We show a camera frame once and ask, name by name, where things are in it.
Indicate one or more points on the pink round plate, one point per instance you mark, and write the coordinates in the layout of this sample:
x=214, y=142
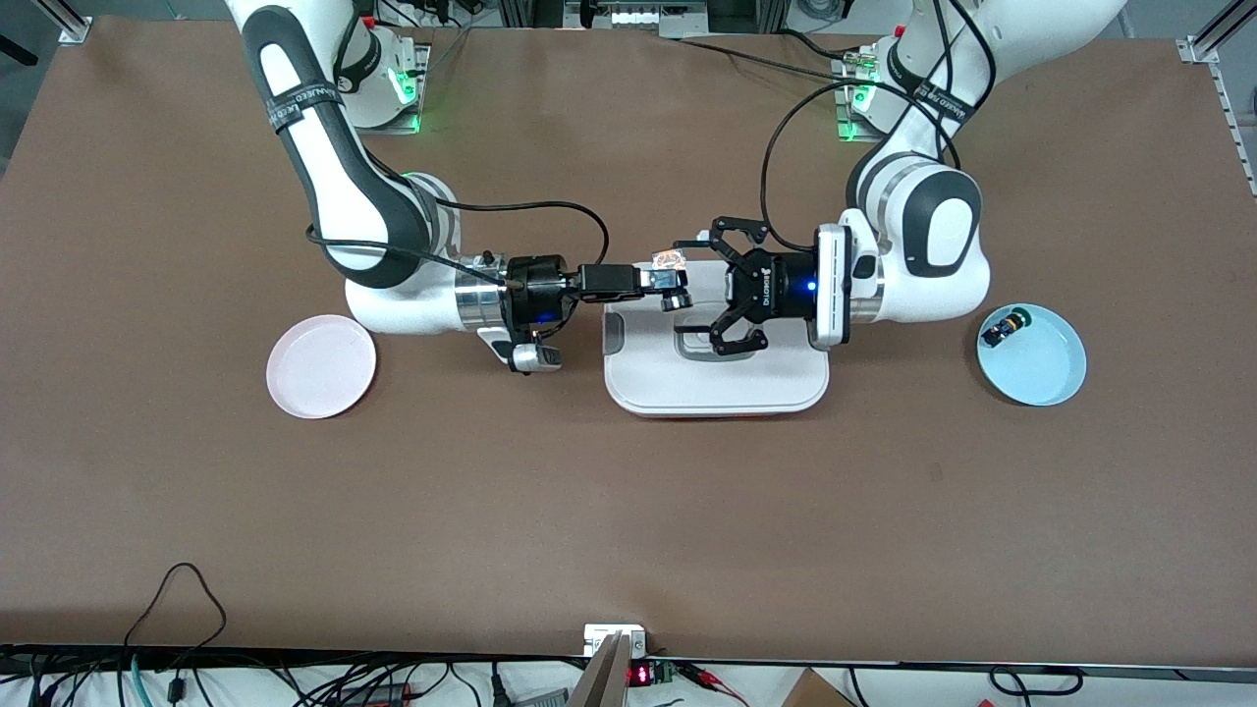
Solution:
x=322, y=365

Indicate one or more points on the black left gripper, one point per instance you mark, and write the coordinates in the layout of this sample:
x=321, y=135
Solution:
x=784, y=286

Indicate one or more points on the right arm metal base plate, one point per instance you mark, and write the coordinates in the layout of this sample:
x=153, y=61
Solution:
x=417, y=83

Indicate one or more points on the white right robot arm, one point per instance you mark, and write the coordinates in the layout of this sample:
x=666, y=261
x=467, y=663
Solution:
x=334, y=167

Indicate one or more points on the light blue round plate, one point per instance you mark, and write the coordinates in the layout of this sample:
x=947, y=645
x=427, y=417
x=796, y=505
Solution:
x=1041, y=368

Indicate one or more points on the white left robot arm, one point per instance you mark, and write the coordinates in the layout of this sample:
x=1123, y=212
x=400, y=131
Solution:
x=943, y=236

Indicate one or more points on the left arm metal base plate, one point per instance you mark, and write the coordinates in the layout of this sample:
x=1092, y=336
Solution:
x=847, y=108

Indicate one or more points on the aluminium corner profile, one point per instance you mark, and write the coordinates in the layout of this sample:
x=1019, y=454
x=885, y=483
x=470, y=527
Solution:
x=1213, y=34
x=69, y=22

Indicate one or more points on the grey aluminium bar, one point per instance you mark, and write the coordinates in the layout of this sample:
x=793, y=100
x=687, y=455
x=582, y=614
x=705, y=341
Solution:
x=604, y=682

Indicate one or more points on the white metal bracket plate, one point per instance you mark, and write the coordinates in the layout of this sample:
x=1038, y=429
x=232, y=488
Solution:
x=599, y=636

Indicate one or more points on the brown cardboard box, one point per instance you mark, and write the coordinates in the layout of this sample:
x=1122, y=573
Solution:
x=815, y=692

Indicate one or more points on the white lidded storage box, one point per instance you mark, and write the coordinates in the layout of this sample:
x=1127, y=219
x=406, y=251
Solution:
x=707, y=388

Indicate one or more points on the aluminium frame with equipment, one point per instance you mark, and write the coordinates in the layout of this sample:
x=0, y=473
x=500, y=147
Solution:
x=638, y=15

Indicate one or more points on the red digit display module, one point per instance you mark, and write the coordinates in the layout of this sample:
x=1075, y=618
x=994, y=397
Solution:
x=643, y=675

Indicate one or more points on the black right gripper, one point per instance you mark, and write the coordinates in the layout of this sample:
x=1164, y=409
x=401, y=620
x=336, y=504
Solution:
x=535, y=290

